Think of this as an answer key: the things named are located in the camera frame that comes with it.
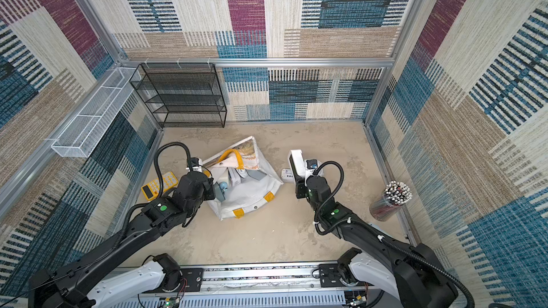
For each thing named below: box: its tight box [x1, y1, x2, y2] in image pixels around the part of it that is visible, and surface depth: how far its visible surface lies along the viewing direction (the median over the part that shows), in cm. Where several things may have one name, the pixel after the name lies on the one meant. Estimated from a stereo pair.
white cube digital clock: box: [288, 149, 307, 185], surface depth 87 cm
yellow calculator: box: [140, 171, 180, 202], surface depth 96 cm
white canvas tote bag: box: [202, 136, 284, 222], surface depth 93 cm
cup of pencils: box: [369, 180, 413, 222], surface depth 77 cm
